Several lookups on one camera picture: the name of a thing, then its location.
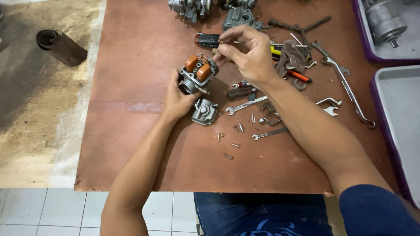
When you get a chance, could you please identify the silver combination wrench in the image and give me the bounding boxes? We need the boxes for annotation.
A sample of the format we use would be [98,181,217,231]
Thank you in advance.
[225,95,269,116]

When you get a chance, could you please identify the carburetor body with orange floats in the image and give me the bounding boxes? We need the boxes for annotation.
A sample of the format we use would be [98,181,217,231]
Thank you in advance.
[178,53,220,96]

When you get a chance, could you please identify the grey carburetor with round cover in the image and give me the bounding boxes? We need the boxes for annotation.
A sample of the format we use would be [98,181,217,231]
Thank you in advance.
[168,0,213,24]

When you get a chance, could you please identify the rusty three-way socket wrench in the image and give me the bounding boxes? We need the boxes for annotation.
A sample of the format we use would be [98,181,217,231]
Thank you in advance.
[268,15,332,46]

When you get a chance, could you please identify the dark grey carburetor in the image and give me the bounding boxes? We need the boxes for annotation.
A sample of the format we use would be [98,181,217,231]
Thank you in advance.
[218,0,258,10]

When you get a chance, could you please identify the orange handled screwdriver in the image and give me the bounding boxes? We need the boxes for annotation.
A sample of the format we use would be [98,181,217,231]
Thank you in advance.
[272,59,313,84]

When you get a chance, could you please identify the dark open-end wrench head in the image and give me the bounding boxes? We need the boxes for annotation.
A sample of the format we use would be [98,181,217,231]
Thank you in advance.
[292,78,307,92]

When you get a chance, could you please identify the thin dark open-end wrench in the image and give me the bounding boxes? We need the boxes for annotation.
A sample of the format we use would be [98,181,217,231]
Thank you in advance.
[252,127,289,141]

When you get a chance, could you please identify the grey carburetor with open bore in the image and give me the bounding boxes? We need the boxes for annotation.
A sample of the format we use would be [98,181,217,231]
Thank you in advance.
[222,8,273,33]

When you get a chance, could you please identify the rusty rolled metal tube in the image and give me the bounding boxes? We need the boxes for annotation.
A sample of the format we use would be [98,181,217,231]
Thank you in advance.
[36,29,88,68]

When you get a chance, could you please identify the person's left hand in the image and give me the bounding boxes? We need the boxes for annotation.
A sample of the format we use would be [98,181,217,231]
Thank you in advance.
[163,69,204,123]

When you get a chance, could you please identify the grey carburetor float bowl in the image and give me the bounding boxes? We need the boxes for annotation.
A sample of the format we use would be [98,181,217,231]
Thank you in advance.
[191,98,219,126]

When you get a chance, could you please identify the person's right hand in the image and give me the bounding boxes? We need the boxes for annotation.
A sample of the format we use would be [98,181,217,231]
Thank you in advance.
[212,24,280,88]

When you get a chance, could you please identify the yellow and black tool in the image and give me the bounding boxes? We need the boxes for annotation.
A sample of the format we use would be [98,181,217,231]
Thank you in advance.
[270,44,311,62]

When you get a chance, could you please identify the long double ring spanner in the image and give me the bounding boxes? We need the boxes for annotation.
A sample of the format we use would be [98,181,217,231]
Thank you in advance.
[321,56,376,130]

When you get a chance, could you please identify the small curved wrench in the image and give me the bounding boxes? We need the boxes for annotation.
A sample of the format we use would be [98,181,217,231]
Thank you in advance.
[258,113,283,127]

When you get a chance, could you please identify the dark handled screwdriver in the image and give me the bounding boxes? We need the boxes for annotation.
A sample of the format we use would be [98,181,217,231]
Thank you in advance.
[227,86,259,101]

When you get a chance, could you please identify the brown dirty rag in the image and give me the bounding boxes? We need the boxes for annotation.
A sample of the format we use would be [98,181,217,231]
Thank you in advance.
[275,39,308,78]

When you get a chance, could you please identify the person's blue jeans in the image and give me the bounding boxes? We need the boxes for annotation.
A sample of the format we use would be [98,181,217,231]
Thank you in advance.
[193,192,334,236]

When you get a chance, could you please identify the purple tray with grey base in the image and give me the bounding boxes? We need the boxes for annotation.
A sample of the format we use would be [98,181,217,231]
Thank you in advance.
[369,64,420,210]
[350,0,420,63]

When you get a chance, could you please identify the small red handled tool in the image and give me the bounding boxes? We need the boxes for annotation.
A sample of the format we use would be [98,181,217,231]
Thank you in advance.
[232,80,252,90]

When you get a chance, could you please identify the person's dark blue sleeve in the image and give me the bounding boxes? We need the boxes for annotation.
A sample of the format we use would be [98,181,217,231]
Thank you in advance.
[339,184,420,236]

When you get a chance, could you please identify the grey starter motor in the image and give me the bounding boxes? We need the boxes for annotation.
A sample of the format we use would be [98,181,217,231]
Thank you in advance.
[362,0,408,49]

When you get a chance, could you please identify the bent silver open-end wrench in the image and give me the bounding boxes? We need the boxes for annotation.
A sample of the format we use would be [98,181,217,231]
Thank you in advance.
[315,97,343,106]

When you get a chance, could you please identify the screwdriver with black ribbed handle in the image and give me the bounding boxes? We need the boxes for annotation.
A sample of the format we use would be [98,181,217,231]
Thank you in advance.
[194,33,310,49]

